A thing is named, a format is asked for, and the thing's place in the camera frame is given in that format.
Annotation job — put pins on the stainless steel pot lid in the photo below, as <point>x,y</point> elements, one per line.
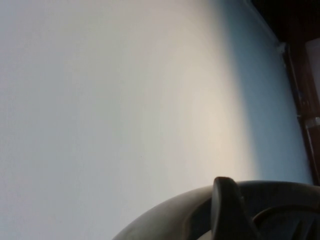
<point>175,220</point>

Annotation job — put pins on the dark brown furniture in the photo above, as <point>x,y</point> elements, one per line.
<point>300,20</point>

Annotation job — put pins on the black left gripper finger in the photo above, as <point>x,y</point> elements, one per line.
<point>227,210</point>

